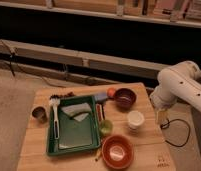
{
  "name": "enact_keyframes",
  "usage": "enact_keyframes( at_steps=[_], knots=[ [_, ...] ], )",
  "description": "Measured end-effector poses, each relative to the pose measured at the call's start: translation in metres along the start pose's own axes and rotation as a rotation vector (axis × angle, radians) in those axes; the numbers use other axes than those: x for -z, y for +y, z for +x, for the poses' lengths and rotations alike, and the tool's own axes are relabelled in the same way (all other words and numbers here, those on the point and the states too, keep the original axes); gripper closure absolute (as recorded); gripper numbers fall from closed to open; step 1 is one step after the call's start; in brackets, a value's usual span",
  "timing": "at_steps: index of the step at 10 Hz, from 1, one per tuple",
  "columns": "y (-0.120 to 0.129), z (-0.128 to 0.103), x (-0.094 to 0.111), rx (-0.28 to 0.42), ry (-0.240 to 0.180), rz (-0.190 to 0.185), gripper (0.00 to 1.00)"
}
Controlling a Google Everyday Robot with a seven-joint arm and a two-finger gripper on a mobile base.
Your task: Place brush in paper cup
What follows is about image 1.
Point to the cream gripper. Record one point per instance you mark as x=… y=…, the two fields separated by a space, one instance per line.
x=161 y=116

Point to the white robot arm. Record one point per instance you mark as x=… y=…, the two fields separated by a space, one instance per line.
x=177 y=81

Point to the white paper cup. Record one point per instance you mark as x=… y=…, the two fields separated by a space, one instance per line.
x=135 y=119

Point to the small green cup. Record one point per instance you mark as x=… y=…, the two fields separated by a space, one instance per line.
x=106 y=127

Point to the small metal cup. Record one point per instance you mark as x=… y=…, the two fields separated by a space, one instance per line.
x=40 y=114

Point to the dark maroon bowl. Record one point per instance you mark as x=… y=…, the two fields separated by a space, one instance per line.
x=125 y=98

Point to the orange ball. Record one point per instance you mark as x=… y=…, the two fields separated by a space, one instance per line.
x=111 y=92

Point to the orange-brown bowl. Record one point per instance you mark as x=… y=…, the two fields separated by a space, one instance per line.
x=117 y=152

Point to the red marker pen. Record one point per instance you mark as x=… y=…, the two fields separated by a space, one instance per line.
x=100 y=112

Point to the blue-grey block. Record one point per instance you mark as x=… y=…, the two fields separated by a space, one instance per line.
x=100 y=97

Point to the yellow small item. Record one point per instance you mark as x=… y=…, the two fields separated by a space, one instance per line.
x=98 y=156

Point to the white folded cloth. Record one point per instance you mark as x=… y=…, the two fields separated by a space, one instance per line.
x=78 y=111

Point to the green plastic tray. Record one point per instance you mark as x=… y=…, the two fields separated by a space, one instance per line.
x=77 y=134

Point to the dark brown scrubber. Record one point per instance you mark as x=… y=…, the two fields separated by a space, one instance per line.
x=62 y=96

